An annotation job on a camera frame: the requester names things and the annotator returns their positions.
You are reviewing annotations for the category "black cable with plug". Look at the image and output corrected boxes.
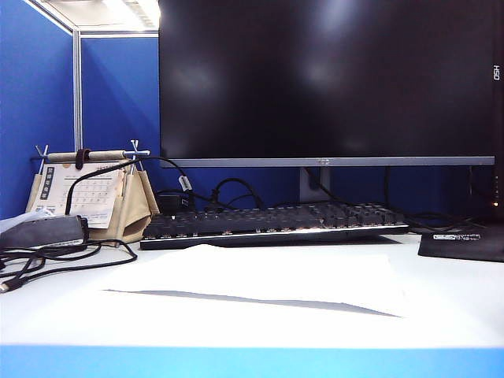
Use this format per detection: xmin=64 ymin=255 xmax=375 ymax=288
xmin=0 ymin=239 xmax=139 ymax=295

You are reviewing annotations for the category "large black HP monitor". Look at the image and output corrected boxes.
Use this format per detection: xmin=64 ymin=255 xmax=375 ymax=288
xmin=158 ymin=0 xmax=496 ymax=169

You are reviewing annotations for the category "bundled thin black cable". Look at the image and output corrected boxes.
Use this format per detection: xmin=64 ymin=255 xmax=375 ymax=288
xmin=0 ymin=242 xmax=104 ymax=277

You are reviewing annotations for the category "aluminium partition post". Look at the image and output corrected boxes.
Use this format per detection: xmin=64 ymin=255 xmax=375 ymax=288
xmin=72 ymin=29 xmax=84 ymax=154

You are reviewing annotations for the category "black looped cable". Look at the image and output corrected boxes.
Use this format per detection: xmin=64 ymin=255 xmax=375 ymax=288
xmin=204 ymin=177 xmax=265 ymax=210

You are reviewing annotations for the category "paper desk calendar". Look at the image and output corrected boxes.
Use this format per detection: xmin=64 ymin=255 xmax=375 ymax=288
xmin=33 ymin=161 xmax=124 ymax=229

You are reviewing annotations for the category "black base with white label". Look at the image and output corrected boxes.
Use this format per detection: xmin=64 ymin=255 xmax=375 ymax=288
xmin=417 ymin=222 xmax=504 ymax=263

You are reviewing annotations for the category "small black adapter block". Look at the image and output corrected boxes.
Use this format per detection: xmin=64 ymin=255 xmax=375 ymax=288
xmin=156 ymin=190 xmax=194 ymax=217

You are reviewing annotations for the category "long black monitor cable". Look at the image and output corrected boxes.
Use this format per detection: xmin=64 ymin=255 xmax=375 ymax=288
xmin=384 ymin=165 xmax=487 ymax=233

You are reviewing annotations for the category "black mechanical keyboard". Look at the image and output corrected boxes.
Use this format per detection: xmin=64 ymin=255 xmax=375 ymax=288
xmin=139 ymin=201 xmax=410 ymax=251

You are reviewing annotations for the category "black HSD monitor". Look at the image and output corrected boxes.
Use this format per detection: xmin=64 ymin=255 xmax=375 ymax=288
xmin=491 ymin=0 xmax=504 ymax=228

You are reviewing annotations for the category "white wrinkled paper sheet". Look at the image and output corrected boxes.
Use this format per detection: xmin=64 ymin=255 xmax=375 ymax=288
xmin=96 ymin=243 xmax=409 ymax=318

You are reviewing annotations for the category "grey monitor stand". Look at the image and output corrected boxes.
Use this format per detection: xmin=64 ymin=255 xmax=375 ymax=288
xmin=298 ymin=165 xmax=332 ymax=204

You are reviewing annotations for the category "metal rod frame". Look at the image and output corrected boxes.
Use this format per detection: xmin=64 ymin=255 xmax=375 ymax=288
xmin=30 ymin=139 xmax=151 ymax=174

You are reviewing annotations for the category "beige desk calendar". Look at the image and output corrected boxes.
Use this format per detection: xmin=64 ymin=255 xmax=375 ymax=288
xmin=25 ymin=157 xmax=161 ymax=247

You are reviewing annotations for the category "black cable by stand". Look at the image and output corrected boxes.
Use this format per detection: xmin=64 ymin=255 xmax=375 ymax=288
xmin=305 ymin=167 xmax=343 ymax=206

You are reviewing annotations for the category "black power adapter brick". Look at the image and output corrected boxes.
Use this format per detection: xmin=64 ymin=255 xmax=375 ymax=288
xmin=0 ymin=214 xmax=90 ymax=250

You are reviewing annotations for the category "black adapter power cable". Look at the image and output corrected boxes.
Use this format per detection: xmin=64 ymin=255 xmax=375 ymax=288
xmin=65 ymin=156 xmax=194 ymax=218

